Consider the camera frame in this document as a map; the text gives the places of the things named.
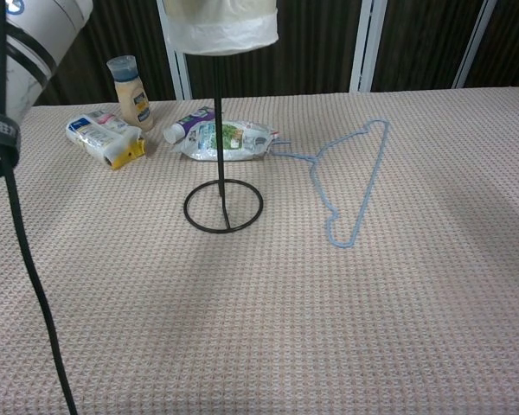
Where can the white paper towel roll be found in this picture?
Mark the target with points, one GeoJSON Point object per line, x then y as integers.
{"type": "Point", "coordinates": [222, 30]}

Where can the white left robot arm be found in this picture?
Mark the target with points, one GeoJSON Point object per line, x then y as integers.
{"type": "Point", "coordinates": [26, 56]}

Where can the clear printed plastic bag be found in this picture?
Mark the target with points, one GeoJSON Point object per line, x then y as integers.
{"type": "Point", "coordinates": [238, 140]}

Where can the checkered beige tablecloth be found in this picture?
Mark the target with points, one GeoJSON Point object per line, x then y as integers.
{"type": "Point", "coordinates": [259, 302]}

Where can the white purple tube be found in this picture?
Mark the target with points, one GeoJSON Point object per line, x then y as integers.
{"type": "Point", "coordinates": [186, 124]}

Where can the light blue clothes hanger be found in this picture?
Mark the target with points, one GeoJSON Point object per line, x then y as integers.
{"type": "Point", "coordinates": [374, 173]}

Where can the beige sauce bottle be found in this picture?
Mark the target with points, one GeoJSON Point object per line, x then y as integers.
{"type": "Point", "coordinates": [134, 104]}

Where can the white tissue pack yellow end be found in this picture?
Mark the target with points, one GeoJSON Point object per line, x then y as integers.
{"type": "Point", "coordinates": [99, 136]}

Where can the white metal frame post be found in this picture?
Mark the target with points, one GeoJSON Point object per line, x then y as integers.
{"type": "Point", "coordinates": [473, 43]}
{"type": "Point", "coordinates": [181, 73]}
{"type": "Point", "coordinates": [365, 43]}

